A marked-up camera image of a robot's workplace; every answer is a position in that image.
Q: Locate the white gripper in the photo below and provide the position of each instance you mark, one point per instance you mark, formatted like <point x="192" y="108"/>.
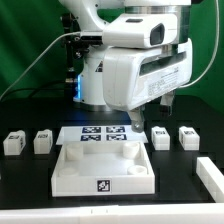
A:
<point x="133" y="77"/>

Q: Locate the white square tabletop part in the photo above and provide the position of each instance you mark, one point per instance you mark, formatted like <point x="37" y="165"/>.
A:
<point x="102" y="168"/>

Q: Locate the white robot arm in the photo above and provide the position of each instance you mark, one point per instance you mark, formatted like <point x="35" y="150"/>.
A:
<point x="95" y="16"/>

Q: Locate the white sheet with tags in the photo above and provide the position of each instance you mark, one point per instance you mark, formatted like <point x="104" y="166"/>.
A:
<point x="99" y="133"/>

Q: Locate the white obstacle fixture right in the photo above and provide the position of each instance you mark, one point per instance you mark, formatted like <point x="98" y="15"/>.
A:
<point x="211" y="177"/>

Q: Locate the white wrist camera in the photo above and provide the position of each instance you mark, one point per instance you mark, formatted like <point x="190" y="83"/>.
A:
<point x="141" y="30"/>

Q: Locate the black camera on mount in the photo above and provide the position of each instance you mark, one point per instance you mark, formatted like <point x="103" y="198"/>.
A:
<point x="91" y="37"/>

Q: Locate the white front rail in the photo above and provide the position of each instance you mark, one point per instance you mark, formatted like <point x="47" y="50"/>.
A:
<point x="202" y="213"/>

